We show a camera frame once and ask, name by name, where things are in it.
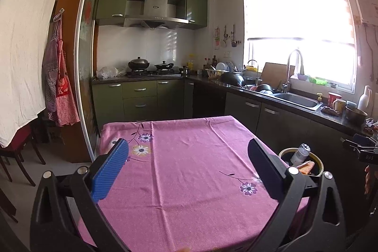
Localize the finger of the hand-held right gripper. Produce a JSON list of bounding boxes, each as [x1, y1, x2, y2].
[[353, 133, 378, 147], [341, 138, 378, 153]]

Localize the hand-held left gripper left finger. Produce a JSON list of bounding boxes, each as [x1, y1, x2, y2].
[[30, 138, 129, 252]]

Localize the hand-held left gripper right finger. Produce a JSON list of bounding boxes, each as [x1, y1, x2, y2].
[[247, 138, 347, 252]]

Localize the yellow rim trash bin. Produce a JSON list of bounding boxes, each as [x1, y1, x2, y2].
[[278, 147, 324, 179]]

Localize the clear plastic bottle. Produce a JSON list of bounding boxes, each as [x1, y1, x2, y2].
[[291, 144, 311, 165]]

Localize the orange foam net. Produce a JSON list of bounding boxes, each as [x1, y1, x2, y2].
[[295, 160, 316, 175]]

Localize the person's right hand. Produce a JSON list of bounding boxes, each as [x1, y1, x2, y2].
[[365, 165, 378, 196]]

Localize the steel bowl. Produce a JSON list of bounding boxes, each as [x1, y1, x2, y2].
[[345, 106, 368, 126]]

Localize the white plastic bottle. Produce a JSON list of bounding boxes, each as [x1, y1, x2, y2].
[[357, 85, 371, 111]]

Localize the cream mug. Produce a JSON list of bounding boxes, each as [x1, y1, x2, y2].
[[332, 98, 347, 112]]

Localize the brown scrub cloth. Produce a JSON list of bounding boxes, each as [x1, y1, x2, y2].
[[320, 106, 341, 117]]

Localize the red mug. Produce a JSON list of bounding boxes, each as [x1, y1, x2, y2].
[[328, 92, 342, 107]]

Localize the steel sink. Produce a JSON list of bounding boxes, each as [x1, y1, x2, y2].
[[273, 93, 324, 111]]

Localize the pink floral tablecloth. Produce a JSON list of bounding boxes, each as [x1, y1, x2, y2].
[[77, 115, 310, 252]]

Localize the green base cabinet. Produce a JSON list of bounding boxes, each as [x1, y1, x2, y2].
[[91, 78, 194, 130]]

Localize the large black wok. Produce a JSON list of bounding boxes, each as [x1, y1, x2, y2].
[[220, 71, 246, 89]]

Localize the wooden cutting board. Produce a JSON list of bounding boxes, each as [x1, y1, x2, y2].
[[261, 62, 296, 89]]

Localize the clear plastic bag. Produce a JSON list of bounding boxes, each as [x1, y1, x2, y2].
[[96, 65, 127, 80]]

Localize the thin curved faucet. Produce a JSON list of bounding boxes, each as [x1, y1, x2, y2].
[[246, 60, 260, 84]]

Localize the red wooden chair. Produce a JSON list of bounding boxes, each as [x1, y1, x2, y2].
[[0, 124, 46, 188]]

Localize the steel kitchen faucet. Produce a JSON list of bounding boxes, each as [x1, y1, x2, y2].
[[282, 49, 305, 93]]

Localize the gas stove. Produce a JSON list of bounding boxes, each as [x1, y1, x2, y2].
[[126, 69, 181, 77]]

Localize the dish rack with plates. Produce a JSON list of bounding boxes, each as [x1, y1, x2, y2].
[[206, 62, 237, 77]]

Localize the black lidded wok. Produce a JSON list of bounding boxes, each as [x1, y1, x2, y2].
[[128, 56, 150, 71]]

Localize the sliding glass door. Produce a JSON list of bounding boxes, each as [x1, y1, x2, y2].
[[74, 0, 102, 162]]

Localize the black lidded pan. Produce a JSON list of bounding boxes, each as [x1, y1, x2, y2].
[[154, 61, 175, 71]]

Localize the row of condiment bottles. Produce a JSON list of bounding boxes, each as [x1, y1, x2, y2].
[[203, 56, 218, 69]]

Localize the hanging kitchen utensils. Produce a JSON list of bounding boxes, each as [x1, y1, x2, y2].
[[214, 24, 241, 49]]

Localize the window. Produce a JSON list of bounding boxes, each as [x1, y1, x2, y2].
[[242, 0, 359, 90]]

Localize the white hanging sheet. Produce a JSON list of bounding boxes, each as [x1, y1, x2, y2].
[[0, 0, 70, 148]]

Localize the steel range hood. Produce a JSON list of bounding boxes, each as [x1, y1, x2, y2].
[[124, 0, 189, 30]]

